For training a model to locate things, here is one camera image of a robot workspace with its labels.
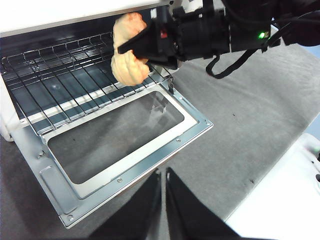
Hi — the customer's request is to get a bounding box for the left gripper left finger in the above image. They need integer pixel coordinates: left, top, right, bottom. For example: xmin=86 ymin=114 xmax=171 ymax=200
xmin=88 ymin=169 xmax=162 ymax=240

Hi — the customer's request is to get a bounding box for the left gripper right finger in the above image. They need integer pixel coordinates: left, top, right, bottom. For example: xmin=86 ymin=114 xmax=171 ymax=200
xmin=164 ymin=166 xmax=241 ymax=240

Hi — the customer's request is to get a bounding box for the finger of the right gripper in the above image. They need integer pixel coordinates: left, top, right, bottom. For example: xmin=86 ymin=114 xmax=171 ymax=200
xmin=150 ymin=6 xmax=173 ymax=25
xmin=117 ymin=21 xmax=180 ymax=67

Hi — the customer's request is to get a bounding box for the golden bread loaf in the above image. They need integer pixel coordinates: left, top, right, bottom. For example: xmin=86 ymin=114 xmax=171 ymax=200
xmin=110 ymin=12 xmax=150 ymax=86

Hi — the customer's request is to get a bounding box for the cream Toshiba toaster oven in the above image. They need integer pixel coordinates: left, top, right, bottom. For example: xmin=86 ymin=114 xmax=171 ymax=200
xmin=0 ymin=0 xmax=214 ymax=230

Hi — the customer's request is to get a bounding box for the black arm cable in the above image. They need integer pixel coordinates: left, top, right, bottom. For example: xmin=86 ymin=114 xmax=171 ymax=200
xmin=205 ymin=47 xmax=268 ymax=80

